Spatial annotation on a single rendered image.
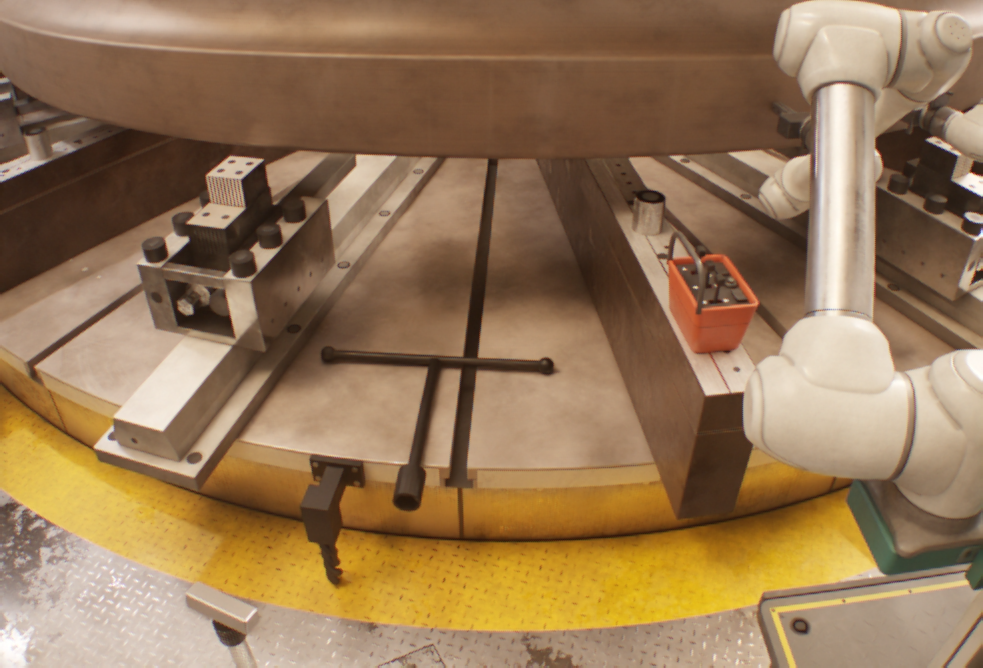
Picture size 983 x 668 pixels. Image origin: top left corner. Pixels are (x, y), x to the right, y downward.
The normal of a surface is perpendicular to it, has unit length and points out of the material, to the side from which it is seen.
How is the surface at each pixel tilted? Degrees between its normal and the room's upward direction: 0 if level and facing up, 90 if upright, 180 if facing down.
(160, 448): 90
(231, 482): 90
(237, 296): 90
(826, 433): 66
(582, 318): 0
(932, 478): 94
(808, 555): 0
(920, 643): 0
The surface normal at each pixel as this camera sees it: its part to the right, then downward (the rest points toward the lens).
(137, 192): 0.79, 0.35
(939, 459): -0.29, 0.46
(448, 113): -0.07, 0.57
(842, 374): -0.17, -0.33
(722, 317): 0.14, 0.66
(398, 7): -0.11, 0.20
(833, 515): 0.00, -0.82
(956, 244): -0.87, 0.29
